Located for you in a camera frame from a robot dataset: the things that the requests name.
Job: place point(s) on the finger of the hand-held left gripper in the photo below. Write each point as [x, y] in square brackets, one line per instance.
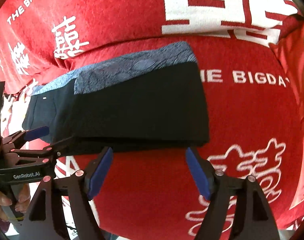
[36, 133]
[41, 153]

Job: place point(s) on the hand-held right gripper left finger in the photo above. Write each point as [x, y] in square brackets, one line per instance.
[99, 175]

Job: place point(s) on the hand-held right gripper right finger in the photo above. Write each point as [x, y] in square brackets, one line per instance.
[199, 173]

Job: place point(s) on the black pants with blue trim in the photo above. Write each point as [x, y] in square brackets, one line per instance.
[142, 105]

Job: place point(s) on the person's left hand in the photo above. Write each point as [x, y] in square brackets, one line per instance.
[3, 201]

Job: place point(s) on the red printed blanket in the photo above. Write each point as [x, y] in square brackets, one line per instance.
[242, 117]

